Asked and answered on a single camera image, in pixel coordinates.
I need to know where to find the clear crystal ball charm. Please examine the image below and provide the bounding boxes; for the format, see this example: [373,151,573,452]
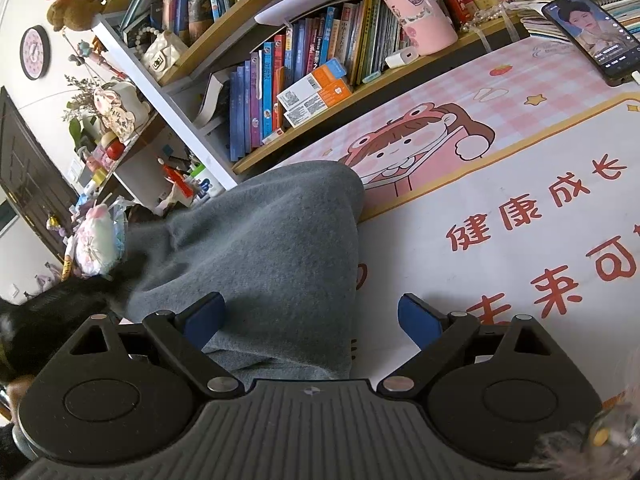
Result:
[587,405,640,466]

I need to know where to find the white floral figurine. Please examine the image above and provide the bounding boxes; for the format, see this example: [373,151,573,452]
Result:
[92,82,151,143]

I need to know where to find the white bottle blue label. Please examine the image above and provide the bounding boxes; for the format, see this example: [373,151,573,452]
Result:
[192,162,226,200]

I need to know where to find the pink printed tin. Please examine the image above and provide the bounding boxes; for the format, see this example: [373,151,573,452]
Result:
[373,0,459,57]

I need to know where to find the pearl bead string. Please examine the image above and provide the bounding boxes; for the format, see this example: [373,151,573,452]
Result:
[459,7,503,28]

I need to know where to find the wooden white bookshelf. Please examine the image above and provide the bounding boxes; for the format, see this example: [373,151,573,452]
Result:
[92,0,531,191]

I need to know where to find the pink wall clock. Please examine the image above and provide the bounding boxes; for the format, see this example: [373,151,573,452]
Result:
[20,25,52,81]

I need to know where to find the pastel plush toy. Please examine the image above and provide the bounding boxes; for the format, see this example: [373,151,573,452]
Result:
[65,202,128,281]

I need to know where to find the white charger plug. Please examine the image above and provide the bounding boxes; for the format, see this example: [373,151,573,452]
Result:
[385,46,421,69]

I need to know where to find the pink cartoon table mat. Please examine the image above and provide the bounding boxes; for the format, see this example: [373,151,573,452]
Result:
[265,35,640,413]

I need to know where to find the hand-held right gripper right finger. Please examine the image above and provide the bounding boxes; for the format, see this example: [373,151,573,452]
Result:
[376,293,568,402]

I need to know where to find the dark bag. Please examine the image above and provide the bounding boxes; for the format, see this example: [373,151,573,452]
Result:
[0,272,131,386]

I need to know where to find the red tassel ornament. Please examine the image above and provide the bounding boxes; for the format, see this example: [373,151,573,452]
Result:
[157,157,196,198]

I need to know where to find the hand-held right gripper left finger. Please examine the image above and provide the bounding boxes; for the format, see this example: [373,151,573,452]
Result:
[55,291,246,402]

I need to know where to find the dark wooden door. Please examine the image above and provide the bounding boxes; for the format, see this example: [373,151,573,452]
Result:
[0,87,81,261]

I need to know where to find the grey fluffy pompom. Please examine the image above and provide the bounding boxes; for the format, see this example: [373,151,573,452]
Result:
[532,422,616,480]

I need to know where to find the brown teddy bear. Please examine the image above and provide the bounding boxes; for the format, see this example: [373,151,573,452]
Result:
[47,0,103,33]

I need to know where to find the white quilted handbag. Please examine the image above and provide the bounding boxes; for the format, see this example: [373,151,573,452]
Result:
[140,30,188,81]

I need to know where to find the white side shelf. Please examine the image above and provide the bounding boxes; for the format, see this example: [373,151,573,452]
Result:
[65,110,201,211]

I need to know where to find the grey pants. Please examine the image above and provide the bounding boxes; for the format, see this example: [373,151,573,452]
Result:
[107,159,366,390]

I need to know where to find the black smartphone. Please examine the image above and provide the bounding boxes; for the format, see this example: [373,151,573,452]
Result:
[541,0,640,87]

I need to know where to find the row of colourful books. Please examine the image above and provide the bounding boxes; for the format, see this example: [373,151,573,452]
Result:
[192,0,401,163]

